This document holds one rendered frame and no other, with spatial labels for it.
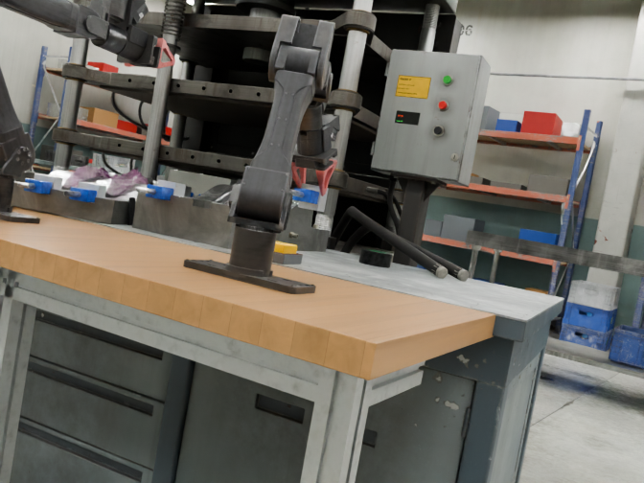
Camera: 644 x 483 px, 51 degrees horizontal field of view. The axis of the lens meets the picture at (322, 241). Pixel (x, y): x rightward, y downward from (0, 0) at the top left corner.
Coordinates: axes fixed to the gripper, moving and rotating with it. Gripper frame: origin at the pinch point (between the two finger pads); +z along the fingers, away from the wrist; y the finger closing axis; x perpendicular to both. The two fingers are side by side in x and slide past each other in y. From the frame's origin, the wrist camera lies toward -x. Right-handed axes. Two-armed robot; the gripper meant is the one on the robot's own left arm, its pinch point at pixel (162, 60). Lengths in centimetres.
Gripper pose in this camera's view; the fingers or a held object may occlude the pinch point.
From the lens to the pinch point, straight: 169.0
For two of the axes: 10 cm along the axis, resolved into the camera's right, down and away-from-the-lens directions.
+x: -1.8, 9.8, 0.2
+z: 4.6, 0.6, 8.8
